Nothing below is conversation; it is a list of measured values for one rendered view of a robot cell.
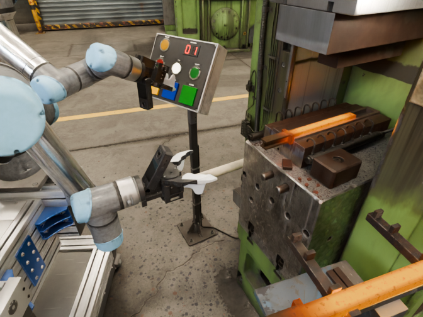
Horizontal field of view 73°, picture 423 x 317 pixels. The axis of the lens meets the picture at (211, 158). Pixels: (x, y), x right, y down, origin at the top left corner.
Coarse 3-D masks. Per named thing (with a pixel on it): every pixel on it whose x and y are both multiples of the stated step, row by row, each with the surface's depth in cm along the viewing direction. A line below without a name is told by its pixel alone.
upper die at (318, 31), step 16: (288, 16) 79; (304, 16) 74; (320, 16) 70; (336, 16) 67; (352, 16) 69; (368, 16) 72; (384, 16) 74; (400, 16) 77; (416, 16) 81; (288, 32) 80; (304, 32) 75; (320, 32) 71; (336, 32) 69; (352, 32) 72; (368, 32) 74; (384, 32) 78; (400, 32) 81; (416, 32) 84; (320, 48) 72; (336, 48) 72; (352, 48) 75
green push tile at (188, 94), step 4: (184, 88) 118; (188, 88) 117; (192, 88) 116; (196, 88) 115; (184, 92) 118; (188, 92) 117; (192, 92) 116; (196, 92) 115; (180, 96) 119; (184, 96) 118; (188, 96) 116; (192, 96) 116; (180, 100) 119; (184, 100) 117; (188, 100) 116; (192, 100) 116; (188, 104) 116; (192, 104) 116
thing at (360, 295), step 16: (400, 272) 50; (416, 272) 50; (352, 288) 48; (368, 288) 48; (384, 288) 48; (400, 288) 48; (304, 304) 46; (320, 304) 46; (336, 304) 46; (352, 304) 46; (368, 304) 47
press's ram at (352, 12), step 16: (272, 0) 82; (288, 0) 77; (304, 0) 73; (320, 0) 68; (336, 0) 65; (352, 0) 61; (368, 0) 62; (384, 0) 64; (400, 0) 67; (416, 0) 70
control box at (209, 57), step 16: (160, 48) 126; (176, 48) 121; (192, 48) 116; (208, 48) 113; (224, 48) 115; (192, 64) 117; (208, 64) 113; (176, 80) 121; (192, 80) 117; (208, 80) 113; (160, 96) 125; (176, 96) 121; (208, 96) 117; (208, 112) 121
